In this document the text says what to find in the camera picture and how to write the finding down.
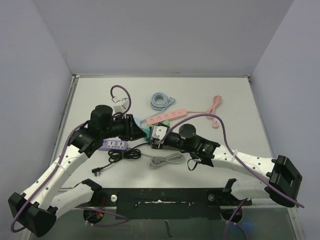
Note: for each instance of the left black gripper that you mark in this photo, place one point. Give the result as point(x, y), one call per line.
point(131, 127)

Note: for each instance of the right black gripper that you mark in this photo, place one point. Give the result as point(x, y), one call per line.
point(155, 141)

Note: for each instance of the teal charger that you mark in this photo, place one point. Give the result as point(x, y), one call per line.
point(147, 131)

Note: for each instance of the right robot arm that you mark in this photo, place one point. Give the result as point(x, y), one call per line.
point(274, 178)

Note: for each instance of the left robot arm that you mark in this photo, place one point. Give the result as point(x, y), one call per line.
point(39, 206)

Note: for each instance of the green power strip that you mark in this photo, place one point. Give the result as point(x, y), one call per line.
point(172, 149)

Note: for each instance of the blue round power strip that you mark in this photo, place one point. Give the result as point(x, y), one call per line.
point(137, 121)

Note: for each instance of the purple power strip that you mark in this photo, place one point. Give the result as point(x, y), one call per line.
point(109, 144)

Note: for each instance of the pink power strip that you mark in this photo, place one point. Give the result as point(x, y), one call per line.
point(167, 116)

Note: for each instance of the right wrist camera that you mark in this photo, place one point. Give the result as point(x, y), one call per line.
point(158, 132)

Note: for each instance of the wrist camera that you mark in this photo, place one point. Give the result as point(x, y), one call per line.
point(158, 132)
point(121, 105)

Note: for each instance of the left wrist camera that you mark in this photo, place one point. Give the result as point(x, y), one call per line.
point(121, 105)

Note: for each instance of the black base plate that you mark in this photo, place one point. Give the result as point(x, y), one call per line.
point(166, 203)

